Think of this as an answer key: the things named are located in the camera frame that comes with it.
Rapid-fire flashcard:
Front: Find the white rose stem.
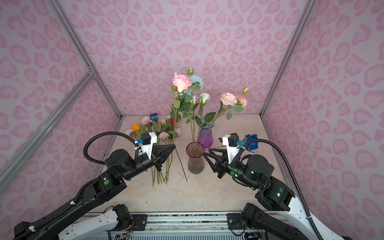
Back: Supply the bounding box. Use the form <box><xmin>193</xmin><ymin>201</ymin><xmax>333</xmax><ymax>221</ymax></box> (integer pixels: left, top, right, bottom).
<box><xmin>190</xmin><ymin>93</ymin><xmax>216</xmax><ymax>156</ymax></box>

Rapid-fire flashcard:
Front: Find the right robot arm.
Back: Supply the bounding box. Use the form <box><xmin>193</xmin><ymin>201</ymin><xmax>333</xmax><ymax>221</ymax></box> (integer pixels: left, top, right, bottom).
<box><xmin>203</xmin><ymin>149</ymin><xmax>347</xmax><ymax>240</ymax></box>

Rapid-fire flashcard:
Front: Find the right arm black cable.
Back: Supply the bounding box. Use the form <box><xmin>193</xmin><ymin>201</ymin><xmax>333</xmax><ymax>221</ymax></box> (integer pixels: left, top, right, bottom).
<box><xmin>236</xmin><ymin>138</ymin><xmax>325</xmax><ymax>240</ymax></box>

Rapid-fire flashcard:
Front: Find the light blue rose stem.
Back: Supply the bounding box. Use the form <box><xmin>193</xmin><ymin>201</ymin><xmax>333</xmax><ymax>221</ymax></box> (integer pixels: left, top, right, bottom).
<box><xmin>179</xmin><ymin>68</ymin><xmax>204</xmax><ymax>142</ymax></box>

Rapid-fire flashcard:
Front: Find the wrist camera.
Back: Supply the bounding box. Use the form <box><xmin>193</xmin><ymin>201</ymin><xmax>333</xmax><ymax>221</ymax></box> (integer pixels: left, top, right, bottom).
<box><xmin>137</xmin><ymin>132</ymin><xmax>158</xmax><ymax>159</ymax></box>
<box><xmin>222</xmin><ymin>133</ymin><xmax>243</xmax><ymax>164</ymax></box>

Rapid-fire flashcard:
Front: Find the maroon grey glass vase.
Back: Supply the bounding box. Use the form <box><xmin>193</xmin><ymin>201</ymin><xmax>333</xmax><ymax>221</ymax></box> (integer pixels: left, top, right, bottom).
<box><xmin>186</xmin><ymin>142</ymin><xmax>205</xmax><ymax>175</ymax></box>

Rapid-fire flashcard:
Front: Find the dark blue rose stem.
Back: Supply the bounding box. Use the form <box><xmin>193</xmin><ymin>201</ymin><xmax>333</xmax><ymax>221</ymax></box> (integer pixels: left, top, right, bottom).
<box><xmin>218</xmin><ymin>133</ymin><xmax>260</xmax><ymax>152</ymax></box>

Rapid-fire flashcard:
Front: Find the orange rose stem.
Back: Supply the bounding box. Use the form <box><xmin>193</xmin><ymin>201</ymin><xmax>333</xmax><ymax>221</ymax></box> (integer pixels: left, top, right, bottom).
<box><xmin>130</xmin><ymin>124</ymin><xmax>143</xmax><ymax>139</ymax></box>

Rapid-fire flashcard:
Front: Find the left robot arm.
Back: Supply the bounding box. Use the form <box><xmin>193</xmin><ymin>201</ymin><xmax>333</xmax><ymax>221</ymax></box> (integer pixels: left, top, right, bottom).
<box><xmin>14</xmin><ymin>145</ymin><xmax>176</xmax><ymax>240</ymax></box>

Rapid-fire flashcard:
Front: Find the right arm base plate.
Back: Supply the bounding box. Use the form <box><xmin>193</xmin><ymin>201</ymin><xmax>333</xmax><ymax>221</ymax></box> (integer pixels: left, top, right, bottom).
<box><xmin>226</xmin><ymin>213</ymin><xmax>249</xmax><ymax>231</ymax></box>

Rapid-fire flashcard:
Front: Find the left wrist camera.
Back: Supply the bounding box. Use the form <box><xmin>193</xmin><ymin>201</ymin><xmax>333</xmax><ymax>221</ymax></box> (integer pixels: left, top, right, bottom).
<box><xmin>137</xmin><ymin>132</ymin><xmax>158</xmax><ymax>159</ymax></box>

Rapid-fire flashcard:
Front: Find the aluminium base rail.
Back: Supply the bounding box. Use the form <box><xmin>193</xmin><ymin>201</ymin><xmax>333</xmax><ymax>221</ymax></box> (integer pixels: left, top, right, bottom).
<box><xmin>55</xmin><ymin>211</ymin><xmax>320</xmax><ymax>240</ymax></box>

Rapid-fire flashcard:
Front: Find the blue purple glass vase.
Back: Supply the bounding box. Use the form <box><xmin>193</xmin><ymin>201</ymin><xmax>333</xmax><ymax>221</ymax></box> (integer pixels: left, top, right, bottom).
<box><xmin>198</xmin><ymin>120</ymin><xmax>215</xmax><ymax>149</ymax></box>

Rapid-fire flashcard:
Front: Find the red rose stem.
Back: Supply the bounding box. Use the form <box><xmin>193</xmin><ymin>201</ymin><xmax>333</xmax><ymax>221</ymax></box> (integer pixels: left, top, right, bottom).
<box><xmin>158</xmin><ymin>116</ymin><xmax>183</xmax><ymax>184</ymax></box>

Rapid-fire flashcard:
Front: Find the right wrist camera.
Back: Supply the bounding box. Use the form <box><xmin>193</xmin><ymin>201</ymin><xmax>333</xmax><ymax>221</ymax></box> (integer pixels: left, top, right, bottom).
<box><xmin>222</xmin><ymin>133</ymin><xmax>243</xmax><ymax>164</ymax></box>

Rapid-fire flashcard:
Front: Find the single pink rose stem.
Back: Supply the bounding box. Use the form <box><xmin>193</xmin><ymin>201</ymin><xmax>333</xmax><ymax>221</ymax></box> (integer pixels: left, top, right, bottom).
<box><xmin>163</xmin><ymin>72</ymin><xmax>193</xmax><ymax>184</ymax></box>

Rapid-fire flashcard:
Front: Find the diagonal aluminium frame bar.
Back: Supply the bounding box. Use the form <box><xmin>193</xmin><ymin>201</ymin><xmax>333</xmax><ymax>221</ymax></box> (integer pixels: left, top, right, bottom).
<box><xmin>1</xmin><ymin>70</ymin><xmax>94</xmax><ymax>192</ymax></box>

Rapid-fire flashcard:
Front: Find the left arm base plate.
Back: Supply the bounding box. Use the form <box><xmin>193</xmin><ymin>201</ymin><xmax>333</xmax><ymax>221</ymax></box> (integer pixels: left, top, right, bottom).
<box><xmin>131</xmin><ymin>214</ymin><xmax>148</xmax><ymax>231</ymax></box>

